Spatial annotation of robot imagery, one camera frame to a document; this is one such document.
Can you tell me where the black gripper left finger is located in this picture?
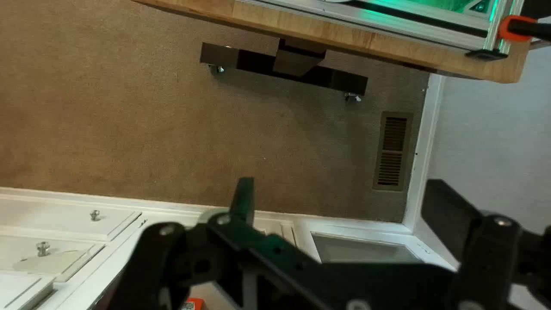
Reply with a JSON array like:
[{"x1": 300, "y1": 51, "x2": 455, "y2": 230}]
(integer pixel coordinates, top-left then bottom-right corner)
[{"x1": 109, "y1": 177, "x2": 369, "y2": 310}]

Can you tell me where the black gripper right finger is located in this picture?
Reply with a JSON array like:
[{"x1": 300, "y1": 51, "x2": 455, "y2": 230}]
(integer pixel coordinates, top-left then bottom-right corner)
[{"x1": 420, "y1": 177, "x2": 551, "y2": 310}]

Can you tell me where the white cabinet with drawers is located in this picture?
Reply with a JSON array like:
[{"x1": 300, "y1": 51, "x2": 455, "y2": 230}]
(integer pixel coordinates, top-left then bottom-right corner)
[{"x1": 0, "y1": 74, "x2": 462, "y2": 310}]

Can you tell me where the floor air vent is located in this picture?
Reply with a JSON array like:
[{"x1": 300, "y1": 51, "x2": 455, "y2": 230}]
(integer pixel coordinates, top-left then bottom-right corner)
[{"x1": 372, "y1": 110, "x2": 415, "y2": 192}]

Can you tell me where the orange black clamp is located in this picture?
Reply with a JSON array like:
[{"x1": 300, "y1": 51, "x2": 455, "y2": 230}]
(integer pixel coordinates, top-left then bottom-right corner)
[{"x1": 496, "y1": 13, "x2": 551, "y2": 44}]

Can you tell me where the black metal bracket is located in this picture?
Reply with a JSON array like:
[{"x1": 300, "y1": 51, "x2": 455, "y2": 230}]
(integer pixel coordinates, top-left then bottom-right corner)
[{"x1": 198, "y1": 37, "x2": 370, "y2": 99}]

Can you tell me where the aluminium frame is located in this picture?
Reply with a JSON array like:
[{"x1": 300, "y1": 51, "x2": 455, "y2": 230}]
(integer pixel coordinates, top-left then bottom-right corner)
[{"x1": 240, "y1": 0, "x2": 513, "y2": 55}]

